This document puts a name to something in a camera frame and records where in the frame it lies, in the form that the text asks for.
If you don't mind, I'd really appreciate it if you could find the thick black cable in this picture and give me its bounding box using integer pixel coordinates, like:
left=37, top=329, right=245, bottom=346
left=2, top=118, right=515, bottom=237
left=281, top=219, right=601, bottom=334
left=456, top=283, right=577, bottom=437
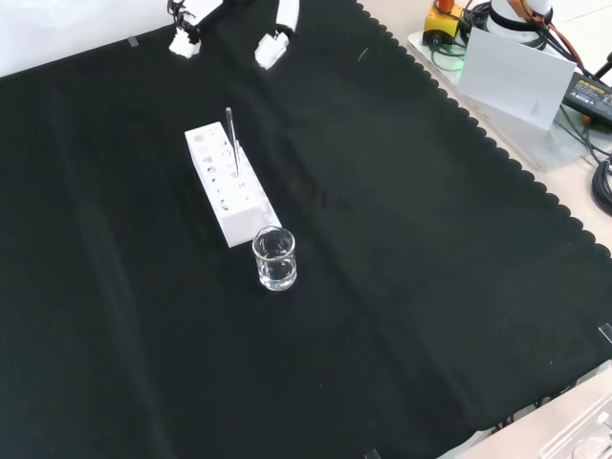
left=591, top=160, right=612, bottom=216

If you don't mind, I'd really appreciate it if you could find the small clear glass beaker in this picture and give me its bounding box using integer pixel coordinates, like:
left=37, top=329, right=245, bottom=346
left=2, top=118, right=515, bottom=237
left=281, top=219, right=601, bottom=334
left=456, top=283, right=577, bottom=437
left=251, top=225, right=298, bottom=293

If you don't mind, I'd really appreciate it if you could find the black power adapter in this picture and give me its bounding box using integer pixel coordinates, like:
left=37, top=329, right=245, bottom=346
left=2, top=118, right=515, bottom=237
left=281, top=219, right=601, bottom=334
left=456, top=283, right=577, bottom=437
left=561, top=72, right=612, bottom=124

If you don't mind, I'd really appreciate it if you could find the yellow stop button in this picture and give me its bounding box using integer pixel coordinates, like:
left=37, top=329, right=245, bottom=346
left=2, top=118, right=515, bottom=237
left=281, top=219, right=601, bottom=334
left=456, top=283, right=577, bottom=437
left=422, top=0, right=464, bottom=46

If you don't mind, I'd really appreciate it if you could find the white test tube rack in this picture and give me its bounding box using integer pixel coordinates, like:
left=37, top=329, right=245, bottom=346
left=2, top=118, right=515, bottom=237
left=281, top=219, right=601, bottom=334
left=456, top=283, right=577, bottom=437
left=184, top=121, right=283, bottom=249

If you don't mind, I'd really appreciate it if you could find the black bench cloth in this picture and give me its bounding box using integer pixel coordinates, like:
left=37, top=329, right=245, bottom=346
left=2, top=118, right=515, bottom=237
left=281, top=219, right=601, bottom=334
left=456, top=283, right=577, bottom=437
left=0, top=0, right=612, bottom=459

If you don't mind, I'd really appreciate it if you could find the pale white board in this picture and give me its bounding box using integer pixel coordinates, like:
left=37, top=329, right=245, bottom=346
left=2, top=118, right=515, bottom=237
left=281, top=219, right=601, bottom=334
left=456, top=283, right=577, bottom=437
left=457, top=27, right=578, bottom=132

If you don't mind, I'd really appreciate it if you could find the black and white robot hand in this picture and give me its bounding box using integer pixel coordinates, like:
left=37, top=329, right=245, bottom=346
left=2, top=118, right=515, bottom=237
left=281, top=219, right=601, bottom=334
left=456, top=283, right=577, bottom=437
left=166, top=0, right=304, bottom=71

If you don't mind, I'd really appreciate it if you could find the grey metal base plate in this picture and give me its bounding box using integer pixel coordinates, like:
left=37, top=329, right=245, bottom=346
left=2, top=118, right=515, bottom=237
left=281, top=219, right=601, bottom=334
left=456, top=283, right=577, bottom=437
left=405, top=29, right=612, bottom=174

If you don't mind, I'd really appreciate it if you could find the clear plastic tray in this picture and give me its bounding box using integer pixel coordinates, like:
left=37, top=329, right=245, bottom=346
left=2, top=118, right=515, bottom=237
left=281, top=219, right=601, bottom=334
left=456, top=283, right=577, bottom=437
left=535, top=389, right=612, bottom=459

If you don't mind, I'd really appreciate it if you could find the clear glass rod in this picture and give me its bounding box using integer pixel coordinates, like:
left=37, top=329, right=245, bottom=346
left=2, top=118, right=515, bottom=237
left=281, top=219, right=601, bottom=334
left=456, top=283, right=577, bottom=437
left=225, top=106, right=241, bottom=179

